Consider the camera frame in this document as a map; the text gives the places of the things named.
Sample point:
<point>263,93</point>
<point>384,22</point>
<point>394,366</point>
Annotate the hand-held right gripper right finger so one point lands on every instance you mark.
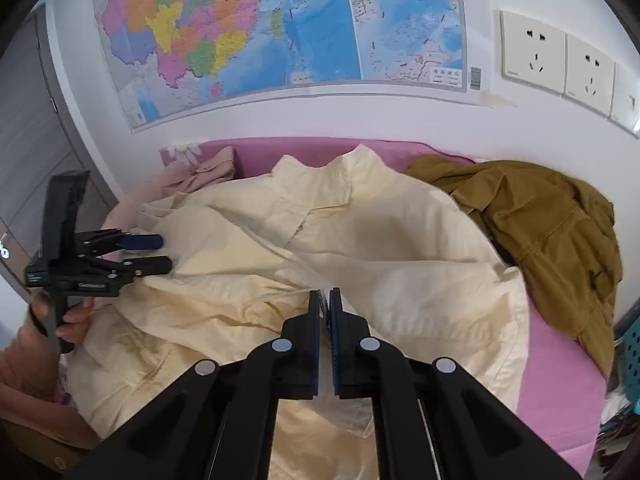
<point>335,350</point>

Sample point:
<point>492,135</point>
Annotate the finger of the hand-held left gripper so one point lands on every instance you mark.
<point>150,265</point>
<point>142,241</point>

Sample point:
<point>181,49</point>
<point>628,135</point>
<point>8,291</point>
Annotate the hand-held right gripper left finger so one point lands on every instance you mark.
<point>315,345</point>

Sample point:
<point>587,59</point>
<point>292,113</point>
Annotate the cream yellow shirt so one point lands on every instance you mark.
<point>400,260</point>

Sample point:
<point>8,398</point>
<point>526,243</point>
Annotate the person's left forearm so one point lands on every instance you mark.
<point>30,385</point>

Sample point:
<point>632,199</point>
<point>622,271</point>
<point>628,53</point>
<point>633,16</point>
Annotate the person's left hand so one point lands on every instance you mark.
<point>75,317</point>

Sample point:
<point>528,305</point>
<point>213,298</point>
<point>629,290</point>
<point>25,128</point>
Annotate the grey wooden door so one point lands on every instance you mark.
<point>30,135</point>

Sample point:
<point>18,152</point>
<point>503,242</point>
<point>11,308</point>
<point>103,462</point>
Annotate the pale pink garment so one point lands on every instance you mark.
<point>210,170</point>

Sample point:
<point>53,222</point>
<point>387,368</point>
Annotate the pink flower blanket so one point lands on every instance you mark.
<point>550,395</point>

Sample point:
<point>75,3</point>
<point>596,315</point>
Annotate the person's olive clothing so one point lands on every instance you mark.
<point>30,455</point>

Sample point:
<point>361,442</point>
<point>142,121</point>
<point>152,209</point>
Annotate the olive brown jacket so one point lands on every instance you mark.
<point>540,225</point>

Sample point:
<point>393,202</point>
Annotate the blue plastic storage rack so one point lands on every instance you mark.
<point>631,360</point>

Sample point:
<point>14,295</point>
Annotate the colourful wall map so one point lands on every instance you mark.
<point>275,25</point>

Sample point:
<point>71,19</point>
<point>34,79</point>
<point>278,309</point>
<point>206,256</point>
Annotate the white wall socket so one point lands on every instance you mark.
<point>590,72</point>
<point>532,50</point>

